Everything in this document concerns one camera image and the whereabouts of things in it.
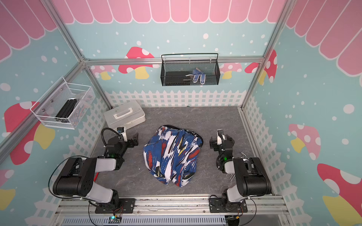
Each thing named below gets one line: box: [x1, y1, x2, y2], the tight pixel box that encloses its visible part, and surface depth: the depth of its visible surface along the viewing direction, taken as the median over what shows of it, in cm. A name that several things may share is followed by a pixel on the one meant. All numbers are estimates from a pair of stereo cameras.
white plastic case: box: [103, 99, 146, 130], surface depth 102 cm
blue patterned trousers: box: [143, 126, 203, 187], surface depth 85 cm
